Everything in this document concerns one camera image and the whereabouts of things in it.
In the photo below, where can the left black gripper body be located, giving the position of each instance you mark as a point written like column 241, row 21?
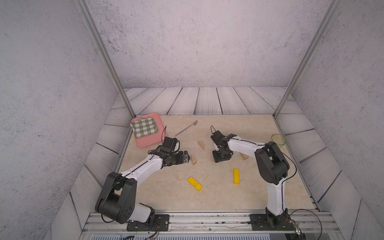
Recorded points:
column 178, row 158

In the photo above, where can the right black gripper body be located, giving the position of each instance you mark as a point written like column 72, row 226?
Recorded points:
column 218, row 156

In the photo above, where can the wooden triangle block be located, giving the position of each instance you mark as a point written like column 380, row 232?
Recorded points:
column 201, row 144
column 194, row 160
column 245, row 157

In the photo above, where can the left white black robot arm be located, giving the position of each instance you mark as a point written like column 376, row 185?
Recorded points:
column 117, row 200

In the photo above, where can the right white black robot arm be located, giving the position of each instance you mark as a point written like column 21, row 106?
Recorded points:
column 273, row 168

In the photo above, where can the yellow block right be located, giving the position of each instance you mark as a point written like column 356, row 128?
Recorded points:
column 236, row 176

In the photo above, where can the yellow block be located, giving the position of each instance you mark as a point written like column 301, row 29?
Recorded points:
column 236, row 176
column 195, row 183

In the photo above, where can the pink plastic tray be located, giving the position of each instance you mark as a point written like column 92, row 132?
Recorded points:
column 154, row 138

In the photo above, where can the yellow block left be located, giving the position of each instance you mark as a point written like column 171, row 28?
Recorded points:
column 195, row 183

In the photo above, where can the green checkered cloth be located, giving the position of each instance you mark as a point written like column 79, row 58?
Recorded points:
column 144, row 126

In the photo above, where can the metal fork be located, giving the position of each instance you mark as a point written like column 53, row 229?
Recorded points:
column 193, row 124

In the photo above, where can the green translucent cup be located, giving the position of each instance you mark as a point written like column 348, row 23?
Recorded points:
column 279, row 139

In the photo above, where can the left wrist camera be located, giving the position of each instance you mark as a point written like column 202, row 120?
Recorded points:
column 171, row 145

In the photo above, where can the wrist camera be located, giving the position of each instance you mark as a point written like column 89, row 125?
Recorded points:
column 171, row 145
column 218, row 138

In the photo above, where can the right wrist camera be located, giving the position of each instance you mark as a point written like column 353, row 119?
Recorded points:
column 218, row 138

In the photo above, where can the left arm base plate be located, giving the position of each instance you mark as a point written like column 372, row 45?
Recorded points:
column 156, row 222

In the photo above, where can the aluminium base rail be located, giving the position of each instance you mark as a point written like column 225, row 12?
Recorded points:
column 217, row 225

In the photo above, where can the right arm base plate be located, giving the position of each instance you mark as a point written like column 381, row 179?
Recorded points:
column 263, row 222

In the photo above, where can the left aluminium frame post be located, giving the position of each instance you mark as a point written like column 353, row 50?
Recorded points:
column 84, row 10

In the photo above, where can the aluminium frame post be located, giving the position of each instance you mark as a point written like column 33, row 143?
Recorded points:
column 84, row 10
column 321, row 30

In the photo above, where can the right aluminium frame post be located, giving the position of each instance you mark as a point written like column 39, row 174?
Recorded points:
column 321, row 30

